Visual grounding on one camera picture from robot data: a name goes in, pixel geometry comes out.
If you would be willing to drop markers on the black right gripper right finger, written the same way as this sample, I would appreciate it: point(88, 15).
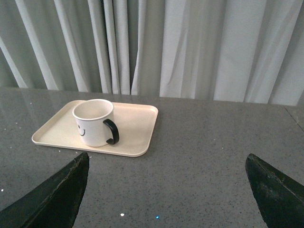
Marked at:
point(280, 199)

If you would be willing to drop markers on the grey pleated curtain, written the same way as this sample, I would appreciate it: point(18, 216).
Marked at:
point(229, 50)

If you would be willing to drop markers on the white smiley mug black handle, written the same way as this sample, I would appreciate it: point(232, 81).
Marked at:
point(95, 121)

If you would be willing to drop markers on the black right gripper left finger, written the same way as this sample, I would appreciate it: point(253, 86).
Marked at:
point(52, 204)

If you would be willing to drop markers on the beige rectangular plastic tray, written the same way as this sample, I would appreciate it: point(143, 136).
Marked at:
point(135, 123)

